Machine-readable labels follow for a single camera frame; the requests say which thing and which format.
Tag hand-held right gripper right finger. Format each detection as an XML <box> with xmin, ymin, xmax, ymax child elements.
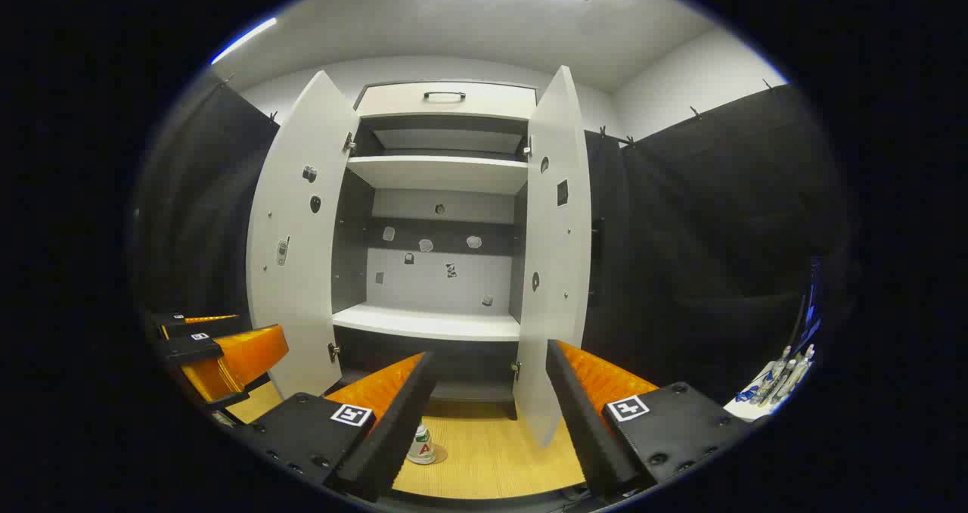
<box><xmin>546</xmin><ymin>339</ymin><xmax>753</xmax><ymax>499</ymax></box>

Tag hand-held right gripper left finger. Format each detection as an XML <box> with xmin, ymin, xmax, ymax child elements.
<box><xmin>242</xmin><ymin>350</ymin><xmax>438</xmax><ymax>502</ymax></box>

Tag white bottle with green ring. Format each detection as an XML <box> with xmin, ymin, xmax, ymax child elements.
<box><xmin>407</xmin><ymin>421</ymin><xmax>437</xmax><ymax>465</ymax></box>

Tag white cabinet door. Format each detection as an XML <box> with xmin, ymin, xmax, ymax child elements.
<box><xmin>517</xmin><ymin>65</ymin><xmax>593</xmax><ymax>448</ymax></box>
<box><xmin>246</xmin><ymin>70</ymin><xmax>362</xmax><ymax>400</ymax></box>

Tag white and grey cabinet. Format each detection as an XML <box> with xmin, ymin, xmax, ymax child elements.
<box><xmin>330</xmin><ymin>82</ymin><xmax>539</xmax><ymax>423</ymax></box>

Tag grey stick-shaped items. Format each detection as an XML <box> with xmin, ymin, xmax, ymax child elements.
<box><xmin>752</xmin><ymin>344</ymin><xmax>816</xmax><ymax>406</ymax></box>

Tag black backdrop cloth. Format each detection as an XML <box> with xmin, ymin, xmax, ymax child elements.
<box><xmin>132</xmin><ymin>74</ymin><xmax>859</xmax><ymax>423</ymax></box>

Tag ceiling light panel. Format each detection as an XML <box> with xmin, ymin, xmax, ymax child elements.
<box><xmin>210</xmin><ymin>17</ymin><xmax>278</xmax><ymax>65</ymax></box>

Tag white cabinet drawer front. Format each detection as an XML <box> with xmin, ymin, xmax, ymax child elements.
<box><xmin>355</xmin><ymin>82</ymin><xmax>538</xmax><ymax>120</ymax></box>

